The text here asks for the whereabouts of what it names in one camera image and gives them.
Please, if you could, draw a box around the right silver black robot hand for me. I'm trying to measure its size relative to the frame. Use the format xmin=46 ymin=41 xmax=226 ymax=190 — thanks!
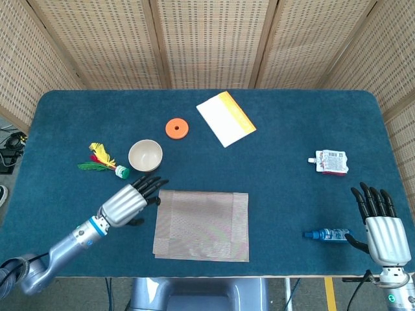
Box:
xmin=344 ymin=181 xmax=410 ymax=268

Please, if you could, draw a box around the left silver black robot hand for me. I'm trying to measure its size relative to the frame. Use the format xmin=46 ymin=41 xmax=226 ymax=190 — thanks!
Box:
xmin=97 ymin=176 xmax=170 ymax=227

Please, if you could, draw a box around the white bowl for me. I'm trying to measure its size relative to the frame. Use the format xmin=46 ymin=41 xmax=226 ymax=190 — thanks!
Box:
xmin=128 ymin=139 xmax=163 ymax=173

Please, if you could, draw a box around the brown woven placemat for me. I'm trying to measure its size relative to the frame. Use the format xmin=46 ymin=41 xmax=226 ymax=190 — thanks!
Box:
xmin=152 ymin=189 xmax=250 ymax=263

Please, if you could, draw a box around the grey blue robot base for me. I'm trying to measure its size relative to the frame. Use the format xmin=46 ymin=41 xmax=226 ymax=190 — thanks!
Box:
xmin=128 ymin=277 xmax=270 ymax=311

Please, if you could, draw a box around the feather shuttlecock with green base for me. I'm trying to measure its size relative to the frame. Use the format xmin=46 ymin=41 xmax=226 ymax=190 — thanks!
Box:
xmin=77 ymin=142 xmax=131 ymax=180

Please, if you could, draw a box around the blue spray bottle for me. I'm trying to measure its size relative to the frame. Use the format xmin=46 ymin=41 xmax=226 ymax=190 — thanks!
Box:
xmin=303 ymin=227 xmax=353 ymax=243

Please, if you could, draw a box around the orange disc with hole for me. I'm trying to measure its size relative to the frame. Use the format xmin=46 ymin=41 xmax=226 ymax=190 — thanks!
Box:
xmin=164 ymin=117 xmax=190 ymax=141

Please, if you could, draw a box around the blue felt table cover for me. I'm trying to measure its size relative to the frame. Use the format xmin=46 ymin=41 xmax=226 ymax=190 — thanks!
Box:
xmin=0 ymin=89 xmax=415 ymax=279

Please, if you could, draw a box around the white snack pouch with spout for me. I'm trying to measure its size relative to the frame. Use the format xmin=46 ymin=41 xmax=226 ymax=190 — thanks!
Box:
xmin=307 ymin=149 xmax=350 ymax=176

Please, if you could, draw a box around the metal table leg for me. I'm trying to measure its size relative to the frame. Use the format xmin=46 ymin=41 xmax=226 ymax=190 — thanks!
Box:
xmin=283 ymin=277 xmax=293 ymax=311

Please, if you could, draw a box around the black power adapter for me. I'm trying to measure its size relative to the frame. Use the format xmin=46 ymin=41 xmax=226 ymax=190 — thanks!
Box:
xmin=0 ymin=149 xmax=19 ymax=175

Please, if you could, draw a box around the white notebook with yellow spine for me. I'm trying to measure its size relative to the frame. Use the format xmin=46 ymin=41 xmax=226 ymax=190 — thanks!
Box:
xmin=195 ymin=91 xmax=257 ymax=148

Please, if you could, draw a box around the woven bamboo screen panel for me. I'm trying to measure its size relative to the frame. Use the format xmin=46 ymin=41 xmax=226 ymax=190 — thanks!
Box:
xmin=319 ymin=0 xmax=415 ymax=211
xmin=148 ymin=0 xmax=279 ymax=90
xmin=249 ymin=0 xmax=379 ymax=90
xmin=0 ymin=0 xmax=84 ymax=130
xmin=27 ymin=0 xmax=171 ymax=91

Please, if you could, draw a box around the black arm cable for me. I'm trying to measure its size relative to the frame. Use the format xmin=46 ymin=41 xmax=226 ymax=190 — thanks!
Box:
xmin=346 ymin=270 xmax=374 ymax=311
xmin=19 ymin=252 xmax=51 ymax=263

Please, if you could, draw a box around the thin blue cable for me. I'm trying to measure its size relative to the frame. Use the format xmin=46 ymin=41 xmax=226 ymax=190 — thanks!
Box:
xmin=104 ymin=277 xmax=113 ymax=311

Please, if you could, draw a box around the black coiled cable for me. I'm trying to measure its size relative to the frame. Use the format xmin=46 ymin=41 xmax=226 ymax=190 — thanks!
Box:
xmin=5 ymin=131 xmax=27 ymax=152

